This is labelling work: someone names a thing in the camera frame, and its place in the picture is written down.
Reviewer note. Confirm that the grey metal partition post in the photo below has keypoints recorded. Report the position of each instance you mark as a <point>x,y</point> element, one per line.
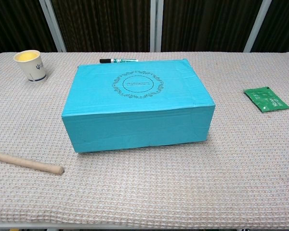
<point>156,24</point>
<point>257,24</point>
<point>53,26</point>

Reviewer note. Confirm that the light blue cardboard shoe box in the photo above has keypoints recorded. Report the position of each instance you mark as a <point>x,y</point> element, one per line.
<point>139,115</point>

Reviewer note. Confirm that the beige waffle weave tablecloth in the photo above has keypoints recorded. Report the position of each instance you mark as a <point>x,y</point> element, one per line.
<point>159,187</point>

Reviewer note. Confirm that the black green whiteboard marker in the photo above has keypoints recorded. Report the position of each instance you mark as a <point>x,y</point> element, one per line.
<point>115,60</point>

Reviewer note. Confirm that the green foil packet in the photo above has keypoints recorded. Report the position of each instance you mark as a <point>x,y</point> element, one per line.
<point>266,99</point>

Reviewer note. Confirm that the white paper cup yellow inside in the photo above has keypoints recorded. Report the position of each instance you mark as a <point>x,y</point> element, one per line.
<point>31,68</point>

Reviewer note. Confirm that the dark ribbed partition panel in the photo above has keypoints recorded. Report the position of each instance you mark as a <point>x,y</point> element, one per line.
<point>101,24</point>
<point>207,24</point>
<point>284,24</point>
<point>14,24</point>

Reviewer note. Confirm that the wooden rolling pin stick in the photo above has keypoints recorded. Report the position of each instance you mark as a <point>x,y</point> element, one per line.
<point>26,163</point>

